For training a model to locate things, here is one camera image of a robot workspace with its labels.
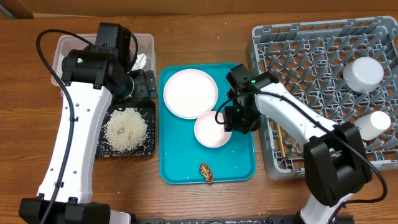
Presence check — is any white cup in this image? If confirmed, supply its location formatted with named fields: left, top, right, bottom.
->
left=354, top=111, right=391, bottom=141

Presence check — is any pile of rice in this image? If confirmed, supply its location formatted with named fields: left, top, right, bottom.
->
left=104, top=108, right=148, bottom=152

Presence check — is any large white plate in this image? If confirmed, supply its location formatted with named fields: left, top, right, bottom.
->
left=163, top=69, right=218, bottom=119

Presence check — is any brown food scrap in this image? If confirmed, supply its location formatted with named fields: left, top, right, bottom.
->
left=199, top=163, right=214, bottom=184

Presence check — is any clear plastic bin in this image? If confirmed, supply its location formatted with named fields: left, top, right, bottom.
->
left=52, top=34, right=156, bottom=77

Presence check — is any white napkin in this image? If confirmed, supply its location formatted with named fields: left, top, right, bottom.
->
left=131, top=54, right=147, bottom=71

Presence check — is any black rail at table edge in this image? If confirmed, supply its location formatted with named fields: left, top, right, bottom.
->
left=133, top=215, right=295, bottom=224

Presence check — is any grey-green bowl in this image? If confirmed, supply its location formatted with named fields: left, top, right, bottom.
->
left=343, top=57, right=384, bottom=93

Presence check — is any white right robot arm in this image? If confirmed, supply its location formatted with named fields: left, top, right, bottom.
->
left=223, top=64, right=372, bottom=223

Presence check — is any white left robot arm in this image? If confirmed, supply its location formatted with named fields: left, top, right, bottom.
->
left=19, top=22, right=158, bottom=223

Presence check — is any wooden chopstick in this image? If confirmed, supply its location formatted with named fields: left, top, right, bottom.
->
left=276, top=123, right=286, bottom=158

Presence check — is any grey plastic dish rack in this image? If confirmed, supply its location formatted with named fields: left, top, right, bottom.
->
left=246, top=16, right=397, bottom=170

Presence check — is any black tray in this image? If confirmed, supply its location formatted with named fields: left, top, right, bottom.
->
left=95, top=100, right=155, bottom=159

